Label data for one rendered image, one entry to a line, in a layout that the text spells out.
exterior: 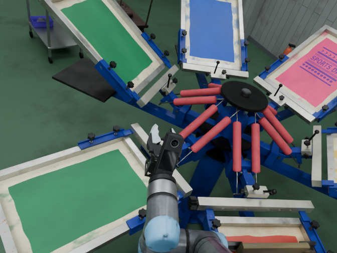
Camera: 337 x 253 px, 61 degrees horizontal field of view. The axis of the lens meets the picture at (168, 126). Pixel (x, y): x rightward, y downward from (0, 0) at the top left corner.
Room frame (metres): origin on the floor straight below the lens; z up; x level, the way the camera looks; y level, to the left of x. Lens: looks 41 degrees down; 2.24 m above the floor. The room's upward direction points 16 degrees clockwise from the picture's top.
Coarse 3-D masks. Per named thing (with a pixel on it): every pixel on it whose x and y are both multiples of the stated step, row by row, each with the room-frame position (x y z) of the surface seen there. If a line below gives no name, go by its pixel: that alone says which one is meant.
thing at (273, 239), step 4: (264, 236) 0.86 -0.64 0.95; (268, 236) 0.87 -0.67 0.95; (272, 236) 0.87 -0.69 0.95; (276, 236) 0.88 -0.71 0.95; (280, 236) 0.89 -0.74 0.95; (284, 236) 0.90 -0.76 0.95; (288, 236) 0.90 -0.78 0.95; (292, 236) 0.91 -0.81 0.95; (264, 240) 0.84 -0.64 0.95; (268, 240) 0.84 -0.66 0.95; (272, 240) 0.85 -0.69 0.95; (276, 240) 0.86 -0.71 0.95; (280, 240) 0.86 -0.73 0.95; (284, 240) 0.87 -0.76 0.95; (288, 240) 0.88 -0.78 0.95; (292, 240) 0.89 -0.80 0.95; (296, 240) 0.89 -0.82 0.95
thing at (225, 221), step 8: (216, 216) 0.87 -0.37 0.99; (224, 216) 0.89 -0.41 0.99; (224, 224) 0.85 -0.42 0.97; (232, 224) 0.86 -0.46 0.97; (240, 224) 0.88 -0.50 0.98; (248, 224) 0.89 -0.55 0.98; (256, 224) 0.90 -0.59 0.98; (264, 224) 0.92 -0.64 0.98; (272, 224) 0.93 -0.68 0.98; (280, 224) 0.94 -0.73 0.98; (288, 224) 0.96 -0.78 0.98; (296, 224) 0.97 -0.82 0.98; (304, 232) 0.94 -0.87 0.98
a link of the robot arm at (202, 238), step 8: (192, 232) 0.39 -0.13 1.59; (200, 232) 0.39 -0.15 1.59; (208, 232) 0.40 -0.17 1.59; (216, 232) 0.41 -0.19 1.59; (192, 240) 0.36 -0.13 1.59; (200, 240) 0.36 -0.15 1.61; (208, 240) 0.35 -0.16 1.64; (216, 240) 0.35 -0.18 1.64; (224, 240) 0.39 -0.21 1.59; (192, 248) 0.35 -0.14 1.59; (200, 248) 0.33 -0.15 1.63; (208, 248) 0.32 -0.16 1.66; (216, 248) 0.31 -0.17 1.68; (224, 248) 0.32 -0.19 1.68
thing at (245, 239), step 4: (228, 236) 0.80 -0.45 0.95; (232, 236) 0.81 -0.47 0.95; (236, 236) 0.81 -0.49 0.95; (240, 236) 0.82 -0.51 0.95; (244, 236) 0.83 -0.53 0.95; (248, 236) 0.83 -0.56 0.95; (252, 236) 0.84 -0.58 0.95; (256, 236) 0.85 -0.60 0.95; (260, 236) 0.85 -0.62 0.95; (228, 240) 0.78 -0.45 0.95; (232, 240) 0.79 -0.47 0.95; (236, 240) 0.79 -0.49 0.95; (240, 240) 0.80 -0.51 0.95; (244, 240) 0.81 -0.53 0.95; (248, 240) 0.81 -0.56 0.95; (252, 240) 0.82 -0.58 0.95; (256, 240) 0.82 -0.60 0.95; (260, 240) 0.83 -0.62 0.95
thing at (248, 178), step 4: (244, 176) 1.16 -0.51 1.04; (248, 176) 1.17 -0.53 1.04; (252, 176) 1.18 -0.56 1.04; (240, 180) 1.16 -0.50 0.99; (244, 180) 1.13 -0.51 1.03; (248, 180) 1.14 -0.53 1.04; (252, 180) 1.14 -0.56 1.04; (244, 184) 1.12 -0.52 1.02; (248, 184) 1.11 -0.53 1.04; (252, 184) 1.11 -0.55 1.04
